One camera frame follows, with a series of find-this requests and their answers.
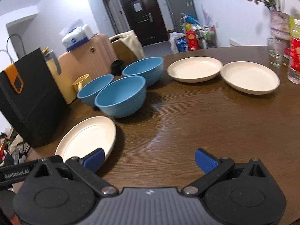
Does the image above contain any blue bowl back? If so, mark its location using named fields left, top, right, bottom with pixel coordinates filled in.
left=122, top=57, right=164, bottom=87

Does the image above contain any blue bowl front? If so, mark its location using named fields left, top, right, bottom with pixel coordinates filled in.
left=94, top=76, right=146, bottom=118

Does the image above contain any flower vase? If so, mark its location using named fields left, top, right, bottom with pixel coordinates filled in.
left=269, top=11, right=290, bottom=41

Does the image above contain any wooden chair with cloth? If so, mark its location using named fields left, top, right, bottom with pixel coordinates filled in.
left=109, top=30, right=146, bottom=66

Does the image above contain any red label water bottle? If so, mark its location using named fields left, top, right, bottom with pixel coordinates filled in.
left=288, top=18, right=300, bottom=84

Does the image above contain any cream plate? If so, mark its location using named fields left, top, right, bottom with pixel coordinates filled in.
left=221, top=61, right=280, bottom=95
left=167, top=56, right=223, bottom=83
left=55, top=116, right=116, bottom=161

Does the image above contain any wire rack with clutter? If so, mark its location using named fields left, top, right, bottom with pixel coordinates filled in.
left=179, top=13, right=218, bottom=49

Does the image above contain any blue box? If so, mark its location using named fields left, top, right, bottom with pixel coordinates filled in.
left=176, top=38, right=189, bottom=53

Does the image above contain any dark brown door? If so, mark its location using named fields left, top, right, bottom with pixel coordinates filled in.
left=120, top=0, right=168, bottom=46

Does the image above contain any white plastic bag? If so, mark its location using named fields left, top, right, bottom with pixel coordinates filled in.
left=169, top=32, right=185, bottom=54

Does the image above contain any white blue tissue pack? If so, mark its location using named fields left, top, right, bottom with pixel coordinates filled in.
left=59, top=19, right=94, bottom=51

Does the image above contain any blue bowl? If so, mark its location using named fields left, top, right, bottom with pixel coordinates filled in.
left=77, top=74, right=114, bottom=107
left=122, top=57, right=164, bottom=87
left=94, top=76, right=146, bottom=118

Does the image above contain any black paper bag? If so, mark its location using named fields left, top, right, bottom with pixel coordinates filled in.
left=1, top=49, right=69, bottom=148

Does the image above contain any yellow mug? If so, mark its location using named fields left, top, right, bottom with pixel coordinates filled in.
left=72, top=74, right=91, bottom=93

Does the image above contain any pink ribbed suitcase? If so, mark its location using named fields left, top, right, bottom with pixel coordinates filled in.
left=58, top=34, right=117, bottom=82

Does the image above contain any red box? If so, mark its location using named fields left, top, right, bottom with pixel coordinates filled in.
left=186, top=31, right=199, bottom=51

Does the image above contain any black cup on chair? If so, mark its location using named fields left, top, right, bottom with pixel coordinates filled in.
left=111, top=59, right=126, bottom=76

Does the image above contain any grey refrigerator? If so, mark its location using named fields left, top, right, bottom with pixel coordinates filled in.
left=165, top=0, right=197, bottom=32

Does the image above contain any glass of water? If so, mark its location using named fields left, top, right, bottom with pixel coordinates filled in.
left=267, top=38, right=285, bottom=68

